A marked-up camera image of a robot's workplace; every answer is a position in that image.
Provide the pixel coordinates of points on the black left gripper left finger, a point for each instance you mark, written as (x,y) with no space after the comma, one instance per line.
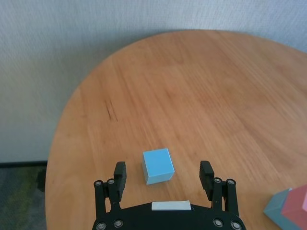
(120,182)

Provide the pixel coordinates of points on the light blue cube block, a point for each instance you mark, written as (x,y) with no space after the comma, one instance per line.
(275,206)
(158,165)

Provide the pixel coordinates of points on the black baseboard strip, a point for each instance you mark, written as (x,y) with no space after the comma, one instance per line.
(21,164)

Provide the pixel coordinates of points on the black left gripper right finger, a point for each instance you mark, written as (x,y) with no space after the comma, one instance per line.
(206,182)

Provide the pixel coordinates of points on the pink cube block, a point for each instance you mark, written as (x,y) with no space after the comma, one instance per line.
(296,208)

